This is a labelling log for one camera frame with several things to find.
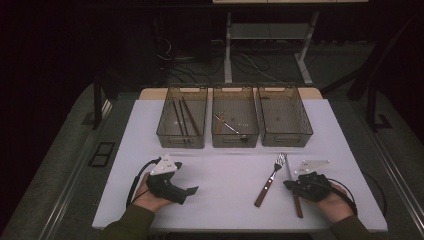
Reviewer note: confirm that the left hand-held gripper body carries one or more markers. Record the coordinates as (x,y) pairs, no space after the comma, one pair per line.
(165,190)

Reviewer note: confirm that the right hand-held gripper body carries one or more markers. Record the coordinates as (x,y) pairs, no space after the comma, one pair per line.
(315,188)

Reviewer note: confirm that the smoky transparent plastic bin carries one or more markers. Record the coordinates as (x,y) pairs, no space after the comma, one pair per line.
(283,118)
(166,123)
(240,110)

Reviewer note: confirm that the black chopstick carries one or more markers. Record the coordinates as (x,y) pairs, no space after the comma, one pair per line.
(184,118)

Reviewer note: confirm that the metal spoon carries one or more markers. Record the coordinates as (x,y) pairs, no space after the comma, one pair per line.
(230,126)

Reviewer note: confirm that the person's left hand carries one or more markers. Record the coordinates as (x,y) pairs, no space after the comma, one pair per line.
(148,198)

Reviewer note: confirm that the person's right hand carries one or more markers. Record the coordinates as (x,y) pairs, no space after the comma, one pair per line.
(336,205)

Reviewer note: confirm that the white table mat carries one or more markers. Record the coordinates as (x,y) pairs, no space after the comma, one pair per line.
(140,140)

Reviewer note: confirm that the wooden table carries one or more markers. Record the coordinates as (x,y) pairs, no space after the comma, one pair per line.
(150,94)

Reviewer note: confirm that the black metal stand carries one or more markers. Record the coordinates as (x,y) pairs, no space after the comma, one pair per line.
(371,106)
(97,106)

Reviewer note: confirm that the aluminium floor rail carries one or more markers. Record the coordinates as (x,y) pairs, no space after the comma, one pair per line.
(398,180)
(71,186)

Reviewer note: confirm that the grey metal desk frame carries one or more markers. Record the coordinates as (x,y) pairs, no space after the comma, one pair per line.
(268,31)

